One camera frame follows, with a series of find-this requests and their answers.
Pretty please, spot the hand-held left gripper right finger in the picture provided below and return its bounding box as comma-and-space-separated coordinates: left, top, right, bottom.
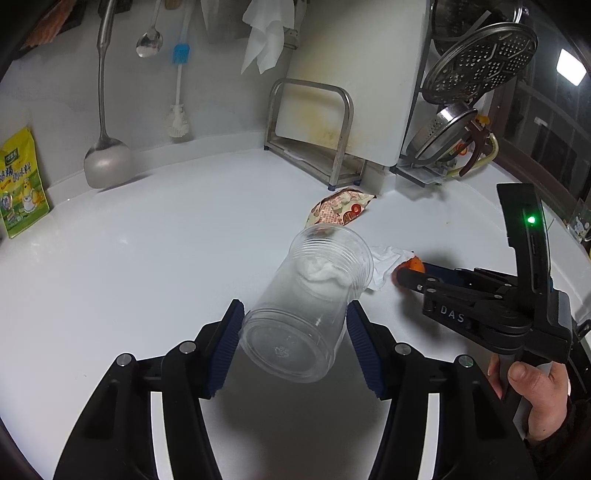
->
346, 300, 539, 480

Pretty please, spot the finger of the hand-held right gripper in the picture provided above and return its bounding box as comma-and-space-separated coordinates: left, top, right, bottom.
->
392, 268, 467, 302
422, 261, 488, 286

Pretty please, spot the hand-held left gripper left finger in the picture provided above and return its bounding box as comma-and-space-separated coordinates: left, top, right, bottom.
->
53, 299, 245, 480

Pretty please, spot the orange peel piece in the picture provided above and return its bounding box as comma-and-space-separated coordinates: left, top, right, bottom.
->
392, 256, 426, 284

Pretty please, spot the clear plastic jar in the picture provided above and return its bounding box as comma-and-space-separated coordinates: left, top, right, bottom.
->
238, 224, 375, 385

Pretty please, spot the person's right forearm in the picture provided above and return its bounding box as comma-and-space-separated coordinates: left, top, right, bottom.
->
529, 397, 591, 480

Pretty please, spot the person's right hand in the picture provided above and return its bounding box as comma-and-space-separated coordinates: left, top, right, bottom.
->
487, 354, 573, 445

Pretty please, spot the crumpled white tissue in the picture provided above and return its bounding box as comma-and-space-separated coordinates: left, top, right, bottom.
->
365, 244, 416, 292

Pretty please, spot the white tissue in jar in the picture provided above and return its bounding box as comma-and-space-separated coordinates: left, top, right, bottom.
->
295, 256, 356, 289

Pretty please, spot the printed snack wrapper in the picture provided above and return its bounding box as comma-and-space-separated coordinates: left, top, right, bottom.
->
305, 187, 378, 228

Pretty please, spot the steel lid rack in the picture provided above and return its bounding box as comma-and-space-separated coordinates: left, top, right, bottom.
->
390, 0, 527, 188

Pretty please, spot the printed glass cup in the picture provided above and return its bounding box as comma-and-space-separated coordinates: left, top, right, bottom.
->
566, 198, 591, 259

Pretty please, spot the steel cutting board holder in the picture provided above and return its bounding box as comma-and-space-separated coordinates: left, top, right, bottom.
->
264, 78, 368, 191

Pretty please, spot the white cutting board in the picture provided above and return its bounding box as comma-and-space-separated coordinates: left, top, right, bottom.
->
274, 0, 432, 168

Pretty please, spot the perforated steel steamer plate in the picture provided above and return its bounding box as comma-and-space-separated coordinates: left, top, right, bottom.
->
421, 21, 539, 105

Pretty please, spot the steel ladle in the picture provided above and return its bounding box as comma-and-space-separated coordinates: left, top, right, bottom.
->
83, 0, 136, 190

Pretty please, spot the blue silicone brush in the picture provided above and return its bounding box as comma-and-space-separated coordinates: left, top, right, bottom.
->
165, 0, 192, 140

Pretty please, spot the yellow-green seasoning packet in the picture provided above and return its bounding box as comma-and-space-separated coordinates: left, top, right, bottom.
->
0, 127, 51, 240

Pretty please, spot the white hanging cloth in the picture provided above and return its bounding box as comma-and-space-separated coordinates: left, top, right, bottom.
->
240, 0, 296, 75

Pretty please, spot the small steel spoon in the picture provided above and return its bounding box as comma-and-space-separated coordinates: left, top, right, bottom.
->
135, 0, 164, 59

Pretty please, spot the orange patterned cloth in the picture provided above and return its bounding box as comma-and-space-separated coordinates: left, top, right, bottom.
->
21, 0, 75, 51

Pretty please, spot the yellow gas hose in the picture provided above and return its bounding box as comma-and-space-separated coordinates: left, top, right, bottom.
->
445, 117, 499, 178

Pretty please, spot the brown-handled pot lid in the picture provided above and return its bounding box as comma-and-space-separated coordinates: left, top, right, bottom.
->
401, 102, 495, 178

